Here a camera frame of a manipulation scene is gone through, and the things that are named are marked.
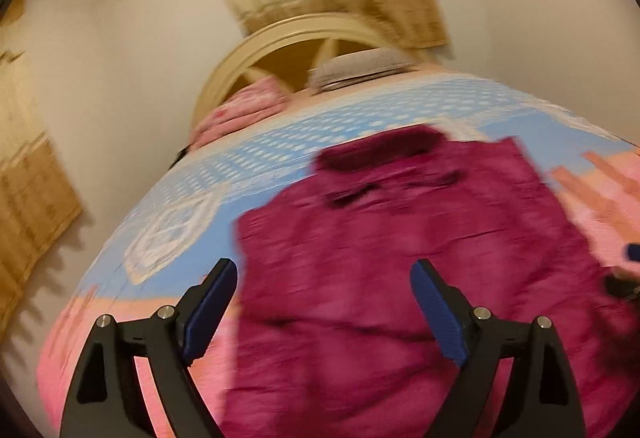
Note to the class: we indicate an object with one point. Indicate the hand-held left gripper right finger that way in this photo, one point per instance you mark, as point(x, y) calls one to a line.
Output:
point(440, 313)

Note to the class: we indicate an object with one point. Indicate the pink floral folded quilt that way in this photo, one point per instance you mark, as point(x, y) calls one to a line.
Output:
point(240, 110)

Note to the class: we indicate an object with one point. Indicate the striped pillow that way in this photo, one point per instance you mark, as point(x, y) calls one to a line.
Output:
point(360, 65)

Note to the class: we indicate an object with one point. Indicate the cream wooden headboard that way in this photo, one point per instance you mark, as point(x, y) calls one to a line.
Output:
point(280, 38)

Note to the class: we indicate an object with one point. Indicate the magenta down jacket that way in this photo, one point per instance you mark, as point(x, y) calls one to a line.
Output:
point(375, 243)

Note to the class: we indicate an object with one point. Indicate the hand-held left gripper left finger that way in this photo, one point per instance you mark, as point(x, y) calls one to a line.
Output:
point(212, 313)

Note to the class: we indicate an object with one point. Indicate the printed blue pink bed blanket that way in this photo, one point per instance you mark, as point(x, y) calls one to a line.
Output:
point(250, 143)

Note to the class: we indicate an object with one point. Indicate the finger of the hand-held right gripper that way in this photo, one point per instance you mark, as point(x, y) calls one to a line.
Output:
point(622, 287)
point(632, 252)

